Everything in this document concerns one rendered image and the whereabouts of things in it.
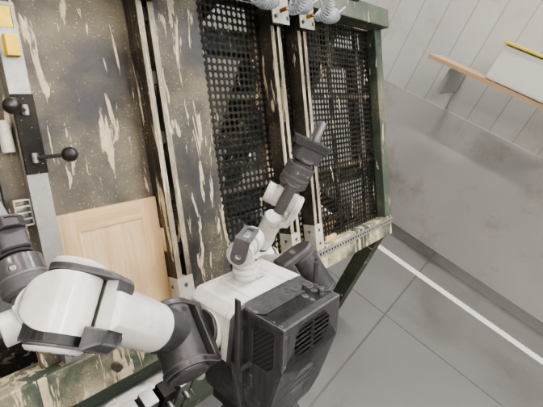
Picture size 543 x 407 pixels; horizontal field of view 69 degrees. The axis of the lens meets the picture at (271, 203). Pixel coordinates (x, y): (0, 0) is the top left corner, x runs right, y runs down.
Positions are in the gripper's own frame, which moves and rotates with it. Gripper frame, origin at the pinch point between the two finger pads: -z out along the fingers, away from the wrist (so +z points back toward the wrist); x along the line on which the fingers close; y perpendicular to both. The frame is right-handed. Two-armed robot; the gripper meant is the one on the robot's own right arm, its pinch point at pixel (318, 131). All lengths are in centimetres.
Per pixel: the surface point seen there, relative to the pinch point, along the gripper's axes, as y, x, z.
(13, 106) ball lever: -5, 73, 23
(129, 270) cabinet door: 6, 34, 64
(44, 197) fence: 1, 62, 45
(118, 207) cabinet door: 11, 44, 47
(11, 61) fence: 10, 79, 17
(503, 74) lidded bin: 138, -183, -84
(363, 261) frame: 87, -116, 69
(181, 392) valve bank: -9, 6, 95
